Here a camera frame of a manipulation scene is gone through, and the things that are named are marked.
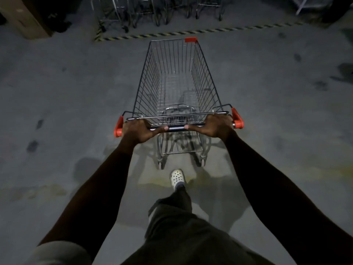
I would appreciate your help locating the brown cardboard box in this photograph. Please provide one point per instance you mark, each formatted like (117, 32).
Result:
(23, 16)

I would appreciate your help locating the person's right forearm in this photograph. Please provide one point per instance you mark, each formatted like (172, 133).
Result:
(286, 204)

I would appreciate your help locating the white perforated clog shoe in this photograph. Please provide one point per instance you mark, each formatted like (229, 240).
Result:
(177, 178)

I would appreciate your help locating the person's right hand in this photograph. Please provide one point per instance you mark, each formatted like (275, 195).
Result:
(216, 126)

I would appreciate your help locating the person's left hand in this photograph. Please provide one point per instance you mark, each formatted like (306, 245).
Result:
(138, 133)

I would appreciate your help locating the white shirt sleeve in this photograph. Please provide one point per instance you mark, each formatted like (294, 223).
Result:
(59, 253)

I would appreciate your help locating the person's left thumb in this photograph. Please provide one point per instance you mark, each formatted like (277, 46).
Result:
(159, 129)

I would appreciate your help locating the row of parked shopping carts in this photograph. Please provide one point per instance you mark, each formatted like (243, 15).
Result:
(157, 9)

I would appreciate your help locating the person's right thumb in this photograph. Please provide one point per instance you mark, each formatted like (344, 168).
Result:
(195, 127)

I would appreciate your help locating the person's dark trousers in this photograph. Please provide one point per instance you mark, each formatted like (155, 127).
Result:
(182, 231)

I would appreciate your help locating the yellow black hazard floor tape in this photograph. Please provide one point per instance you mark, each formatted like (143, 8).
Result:
(193, 32)

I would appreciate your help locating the person's left forearm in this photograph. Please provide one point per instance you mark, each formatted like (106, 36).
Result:
(91, 198)

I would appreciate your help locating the white metal frame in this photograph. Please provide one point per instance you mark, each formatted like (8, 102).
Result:
(311, 4)

